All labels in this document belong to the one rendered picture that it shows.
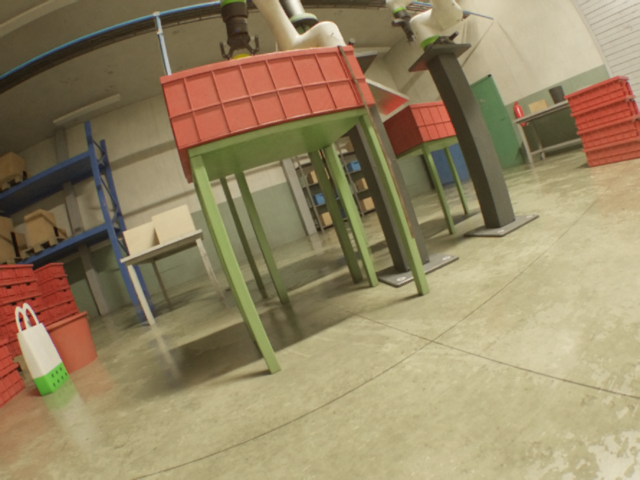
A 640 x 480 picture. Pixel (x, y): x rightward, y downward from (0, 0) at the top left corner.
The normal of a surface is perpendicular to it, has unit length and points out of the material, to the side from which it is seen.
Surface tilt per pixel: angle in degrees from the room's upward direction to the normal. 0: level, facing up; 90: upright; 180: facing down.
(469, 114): 90
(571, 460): 0
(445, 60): 90
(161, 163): 90
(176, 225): 90
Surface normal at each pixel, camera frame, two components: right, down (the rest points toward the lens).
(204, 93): 0.35, -0.04
